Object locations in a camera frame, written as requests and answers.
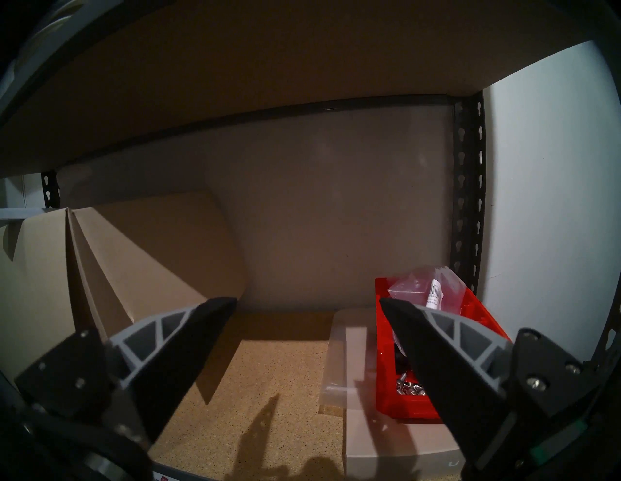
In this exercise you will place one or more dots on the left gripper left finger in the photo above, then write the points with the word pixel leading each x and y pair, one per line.
pixel 160 359

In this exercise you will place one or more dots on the flat brown AP mount box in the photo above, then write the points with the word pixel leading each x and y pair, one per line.
pixel 383 436

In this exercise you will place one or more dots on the brown cardboard back sheet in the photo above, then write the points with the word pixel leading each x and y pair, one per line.
pixel 330 203

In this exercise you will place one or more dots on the grey metal rack shelf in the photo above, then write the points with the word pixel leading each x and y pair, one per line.
pixel 468 194

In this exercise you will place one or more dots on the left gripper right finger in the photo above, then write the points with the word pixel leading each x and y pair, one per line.
pixel 456 368

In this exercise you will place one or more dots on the large open cardboard box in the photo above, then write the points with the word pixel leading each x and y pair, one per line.
pixel 34 291

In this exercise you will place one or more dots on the white tube with red print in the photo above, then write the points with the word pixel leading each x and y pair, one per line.
pixel 160 477

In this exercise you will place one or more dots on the clear bag of black parts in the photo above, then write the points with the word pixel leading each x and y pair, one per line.
pixel 427 291

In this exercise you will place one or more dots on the cardboard box with open flap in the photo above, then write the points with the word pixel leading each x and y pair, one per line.
pixel 145 262

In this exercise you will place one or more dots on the red plastic bin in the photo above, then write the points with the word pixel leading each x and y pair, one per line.
pixel 388 349

